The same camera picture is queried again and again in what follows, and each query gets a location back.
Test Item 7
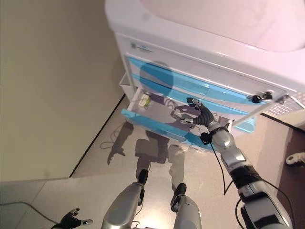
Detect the black robot foot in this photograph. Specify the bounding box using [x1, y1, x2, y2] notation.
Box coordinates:
[137, 169, 149, 186]
[175, 183, 187, 196]

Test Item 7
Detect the black right robot foot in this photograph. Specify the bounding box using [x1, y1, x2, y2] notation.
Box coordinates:
[175, 183, 187, 196]

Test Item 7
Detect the white wire side basket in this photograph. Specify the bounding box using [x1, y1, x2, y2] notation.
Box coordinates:
[261, 94, 305, 121]

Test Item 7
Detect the green white medicine box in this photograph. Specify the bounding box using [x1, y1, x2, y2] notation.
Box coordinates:
[139, 94, 152, 108]

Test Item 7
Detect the silver robot leg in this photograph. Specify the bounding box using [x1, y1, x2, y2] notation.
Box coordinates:
[102, 182, 145, 229]
[170, 190, 202, 229]

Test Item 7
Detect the silver left robot leg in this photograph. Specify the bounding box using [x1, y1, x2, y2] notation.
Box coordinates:
[102, 182, 145, 229]

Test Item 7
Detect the black left robot foot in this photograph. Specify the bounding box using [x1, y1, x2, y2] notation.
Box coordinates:
[137, 169, 149, 186]

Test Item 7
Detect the cart label sticker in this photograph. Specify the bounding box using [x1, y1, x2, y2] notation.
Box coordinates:
[130, 42, 153, 54]

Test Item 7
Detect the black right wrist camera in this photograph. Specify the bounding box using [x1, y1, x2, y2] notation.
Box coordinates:
[200, 132, 212, 145]

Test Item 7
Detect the white medical cart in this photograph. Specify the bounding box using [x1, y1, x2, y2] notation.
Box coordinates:
[104, 0, 305, 153]

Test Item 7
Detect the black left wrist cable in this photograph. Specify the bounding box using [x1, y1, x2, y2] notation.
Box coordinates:
[0, 201, 59, 225]

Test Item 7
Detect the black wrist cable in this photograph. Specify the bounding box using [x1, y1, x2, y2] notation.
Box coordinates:
[0, 201, 59, 225]
[209, 140, 241, 196]

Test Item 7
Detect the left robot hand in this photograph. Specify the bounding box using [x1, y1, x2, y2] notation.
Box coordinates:
[51, 208, 93, 229]

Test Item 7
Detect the silver right robot leg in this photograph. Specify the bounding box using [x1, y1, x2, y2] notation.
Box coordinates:
[170, 190, 202, 229]

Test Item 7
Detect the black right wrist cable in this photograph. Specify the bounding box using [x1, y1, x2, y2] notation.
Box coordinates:
[209, 140, 241, 196]

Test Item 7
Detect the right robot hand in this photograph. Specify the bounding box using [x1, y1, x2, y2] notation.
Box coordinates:
[180, 97, 215, 127]

